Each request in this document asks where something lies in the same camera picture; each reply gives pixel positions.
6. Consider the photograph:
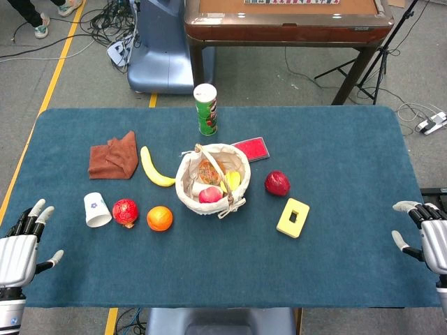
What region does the white green sneaker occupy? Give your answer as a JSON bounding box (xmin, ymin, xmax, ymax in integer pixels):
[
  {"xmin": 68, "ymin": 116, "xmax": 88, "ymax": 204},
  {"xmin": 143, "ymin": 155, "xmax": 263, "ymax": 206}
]
[
  {"xmin": 34, "ymin": 13, "xmax": 51, "ymax": 40},
  {"xmin": 57, "ymin": 0, "xmax": 85, "ymax": 18}
]

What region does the white power strip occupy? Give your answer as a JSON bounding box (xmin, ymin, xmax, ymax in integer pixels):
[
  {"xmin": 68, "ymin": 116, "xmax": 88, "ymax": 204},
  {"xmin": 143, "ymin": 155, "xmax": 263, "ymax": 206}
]
[{"xmin": 414, "ymin": 110, "xmax": 447, "ymax": 135}]

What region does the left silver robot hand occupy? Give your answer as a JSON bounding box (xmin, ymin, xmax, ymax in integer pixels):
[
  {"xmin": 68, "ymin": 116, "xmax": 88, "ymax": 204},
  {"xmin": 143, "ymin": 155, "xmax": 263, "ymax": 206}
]
[{"xmin": 0, "ymin": 198, "xmax": 65, "ymax": 288}]

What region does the blue machine base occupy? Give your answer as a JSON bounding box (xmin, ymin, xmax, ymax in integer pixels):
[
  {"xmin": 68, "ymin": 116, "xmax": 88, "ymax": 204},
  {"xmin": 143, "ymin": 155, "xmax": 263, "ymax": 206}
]
[{"xmin": 126, "ymin": 0, "xmax": 216, "ymax": 94}]

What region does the grey blue robot torso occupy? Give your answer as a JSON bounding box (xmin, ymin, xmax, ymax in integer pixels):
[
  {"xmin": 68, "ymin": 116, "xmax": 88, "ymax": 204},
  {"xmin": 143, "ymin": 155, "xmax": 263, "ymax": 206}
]
[{"xmin": 145, "ymin": 306, "xmax": 298, "ymax": 335}]

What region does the orange wrapped snack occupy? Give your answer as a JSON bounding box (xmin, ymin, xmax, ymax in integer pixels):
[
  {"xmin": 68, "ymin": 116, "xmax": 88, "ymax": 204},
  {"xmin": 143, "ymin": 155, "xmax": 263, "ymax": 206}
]
[{"xmin": 198, "ymin": 159, "xmax": 226, "ymax": 185}]

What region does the black floor cable bundle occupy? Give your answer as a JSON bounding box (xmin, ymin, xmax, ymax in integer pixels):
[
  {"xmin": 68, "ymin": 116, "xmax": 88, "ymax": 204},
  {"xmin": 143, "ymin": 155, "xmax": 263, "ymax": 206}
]
[{"xmin": 78, "ymin": 0, "xmax": 142, "ymax": 74}]

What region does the brown mahjong table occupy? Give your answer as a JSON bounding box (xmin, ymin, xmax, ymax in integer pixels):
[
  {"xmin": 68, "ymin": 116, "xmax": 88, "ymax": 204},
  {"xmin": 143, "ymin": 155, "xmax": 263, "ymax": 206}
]
[{"xmin": 184, "ymin": 0, "xmax": 395, "ymax": 105}]

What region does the flat red card box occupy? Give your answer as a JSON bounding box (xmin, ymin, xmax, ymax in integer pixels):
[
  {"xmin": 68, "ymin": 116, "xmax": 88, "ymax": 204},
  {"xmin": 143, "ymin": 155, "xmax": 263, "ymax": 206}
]
[{"xmin": 231, "ymin": 137, "xmax": 271, "ymax": 163}]

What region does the cream fabric basket with handle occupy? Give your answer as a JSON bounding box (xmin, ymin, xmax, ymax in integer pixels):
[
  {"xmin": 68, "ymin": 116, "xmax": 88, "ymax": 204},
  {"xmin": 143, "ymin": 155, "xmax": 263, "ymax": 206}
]
[{"xmin": 175, "ymin": 142, "xmax": 251, "ymax": 220}]

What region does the black trouser leg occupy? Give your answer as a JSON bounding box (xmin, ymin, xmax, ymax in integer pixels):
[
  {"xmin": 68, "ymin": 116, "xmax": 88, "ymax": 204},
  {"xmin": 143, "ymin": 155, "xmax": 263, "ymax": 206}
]
[{"xmin": 6, "ymin": 0, "xmax": 43, "ymax": 29}]

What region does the pink peach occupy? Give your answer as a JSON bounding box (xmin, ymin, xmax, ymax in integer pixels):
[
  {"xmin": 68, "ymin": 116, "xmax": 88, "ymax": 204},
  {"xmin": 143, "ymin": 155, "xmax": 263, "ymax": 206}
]
[{"xmin": 198, "ymin": 186, "xmax": 224, "ymax": 204}]

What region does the black tripod stand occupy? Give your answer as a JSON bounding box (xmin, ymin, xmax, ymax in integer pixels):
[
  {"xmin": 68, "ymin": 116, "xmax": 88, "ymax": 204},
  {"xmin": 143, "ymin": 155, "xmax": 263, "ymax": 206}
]
[{"xmin": 314, "ymin": 0, "xmax": 420, "ymax": 105}]

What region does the yellow block with rectangular hole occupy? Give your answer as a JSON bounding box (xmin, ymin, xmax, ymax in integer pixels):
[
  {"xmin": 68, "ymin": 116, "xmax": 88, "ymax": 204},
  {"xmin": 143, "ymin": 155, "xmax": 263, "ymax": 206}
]
[{"xmin": 276, "ymin": 198, "xmax": 311, "ymax": 239}]

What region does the white paper cup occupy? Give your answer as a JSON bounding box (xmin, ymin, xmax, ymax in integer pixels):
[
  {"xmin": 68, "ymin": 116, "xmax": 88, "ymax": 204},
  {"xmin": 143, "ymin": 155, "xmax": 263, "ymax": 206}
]
[{"xmin": 83, "ymin": 193, "xmax": 113, "ymax": 228}]

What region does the green chips can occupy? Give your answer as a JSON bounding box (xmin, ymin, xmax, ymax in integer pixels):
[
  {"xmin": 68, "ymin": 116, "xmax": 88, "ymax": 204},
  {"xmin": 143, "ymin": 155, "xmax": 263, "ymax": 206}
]
[{"xmin": 193, "ymin": 83, "xmax": 219, "ymax": 137}]

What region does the small yellow banana bunch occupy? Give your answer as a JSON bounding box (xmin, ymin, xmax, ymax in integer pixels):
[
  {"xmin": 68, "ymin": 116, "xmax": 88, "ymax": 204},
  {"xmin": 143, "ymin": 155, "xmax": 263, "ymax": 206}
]
[{"xmin": 219, "ymin": 170, "xmax": 242, "ymax": 193}]

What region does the orange fruit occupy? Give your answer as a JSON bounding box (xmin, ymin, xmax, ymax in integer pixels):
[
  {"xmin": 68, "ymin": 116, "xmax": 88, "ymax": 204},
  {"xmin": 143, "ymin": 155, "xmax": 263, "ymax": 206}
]
[{"xmin": 146, "ymin": 205, "xmax": 174, "ymax": 232}]

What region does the black box edge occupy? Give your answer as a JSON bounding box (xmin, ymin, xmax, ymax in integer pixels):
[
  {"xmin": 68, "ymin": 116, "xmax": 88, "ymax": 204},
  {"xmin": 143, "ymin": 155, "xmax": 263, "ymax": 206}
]
[{"xmin": 420, "ymin": 187, "xmax": 447, "ymax": 205}]

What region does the red pomegranate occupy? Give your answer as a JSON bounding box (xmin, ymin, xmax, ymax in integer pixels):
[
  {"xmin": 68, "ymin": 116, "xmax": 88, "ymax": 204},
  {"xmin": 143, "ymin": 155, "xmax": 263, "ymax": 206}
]
[{"xmin": 112, "ymin": 198, "xmax": 140, "ymax": 230}]

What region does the brown folded cloth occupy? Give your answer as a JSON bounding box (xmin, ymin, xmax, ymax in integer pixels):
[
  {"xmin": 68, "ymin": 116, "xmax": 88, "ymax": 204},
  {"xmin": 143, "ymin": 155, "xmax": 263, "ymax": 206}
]
[{"xmin": 87, "ymin": 131, "xmax": 140, "ymax": 180}]

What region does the dark red apple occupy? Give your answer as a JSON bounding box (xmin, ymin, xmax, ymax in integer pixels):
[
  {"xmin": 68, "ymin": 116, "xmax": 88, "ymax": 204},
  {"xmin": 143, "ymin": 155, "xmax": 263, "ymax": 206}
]
[{"xmin": 264, "ymin": 170, "xmax": 291, "ymax": 197}]

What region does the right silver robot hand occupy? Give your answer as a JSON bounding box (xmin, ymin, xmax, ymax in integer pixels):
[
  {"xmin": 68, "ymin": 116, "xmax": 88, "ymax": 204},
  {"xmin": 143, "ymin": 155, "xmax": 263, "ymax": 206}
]
[{"xmin": 390, "ymin": 200, "xmax": 447, "ymax": 277}]

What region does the blue table cloth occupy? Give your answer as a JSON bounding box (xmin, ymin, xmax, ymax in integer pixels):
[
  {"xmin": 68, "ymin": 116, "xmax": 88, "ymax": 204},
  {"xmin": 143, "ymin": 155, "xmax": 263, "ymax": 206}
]
[{"xmin": 0, "ymin": 105, "xmax": 441, "ymax": 309}]

